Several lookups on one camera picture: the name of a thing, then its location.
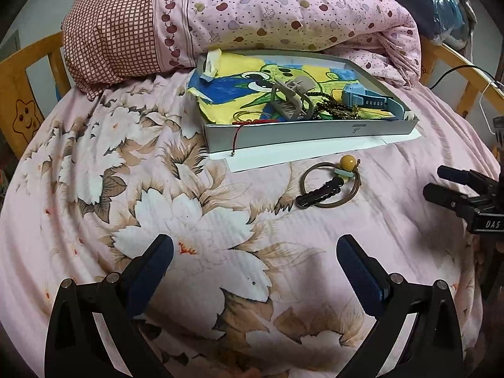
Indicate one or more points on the plastic bag of blue clothes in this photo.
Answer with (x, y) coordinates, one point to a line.
(433, 4)

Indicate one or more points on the pink floral bed blanket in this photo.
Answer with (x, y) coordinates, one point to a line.
(118, 189)

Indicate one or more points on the grey cardboard tray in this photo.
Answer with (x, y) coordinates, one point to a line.
(315, 134)

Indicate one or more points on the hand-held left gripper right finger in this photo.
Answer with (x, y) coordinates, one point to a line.
(358, 271)

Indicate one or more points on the grey hair claw clip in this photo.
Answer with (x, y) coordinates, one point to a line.
(291, 98)

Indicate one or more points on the blue plastic-wrapped bundle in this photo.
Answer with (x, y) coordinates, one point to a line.
(470, 19)

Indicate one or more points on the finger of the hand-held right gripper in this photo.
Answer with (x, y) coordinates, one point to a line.
(460, 175)
(445, 197)

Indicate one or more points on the pink apple print quilt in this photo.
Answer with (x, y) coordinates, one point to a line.
(275, 8)

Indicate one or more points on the wooden bed frame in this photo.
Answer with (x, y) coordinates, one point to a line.
(23, 82)

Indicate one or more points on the cartoon drawing sheet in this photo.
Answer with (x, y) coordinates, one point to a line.
(236, 98)

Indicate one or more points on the white paper sheet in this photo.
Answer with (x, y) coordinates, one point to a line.
(275, 157)

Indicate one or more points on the white paper scrap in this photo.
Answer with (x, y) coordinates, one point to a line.
(212, 63)

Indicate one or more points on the black hair clip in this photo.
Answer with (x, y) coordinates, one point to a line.
(319, 193)

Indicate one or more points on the blue wrist watch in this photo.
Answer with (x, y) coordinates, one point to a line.
(366, 98)

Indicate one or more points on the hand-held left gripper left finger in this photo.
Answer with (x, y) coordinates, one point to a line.
(151, 271)

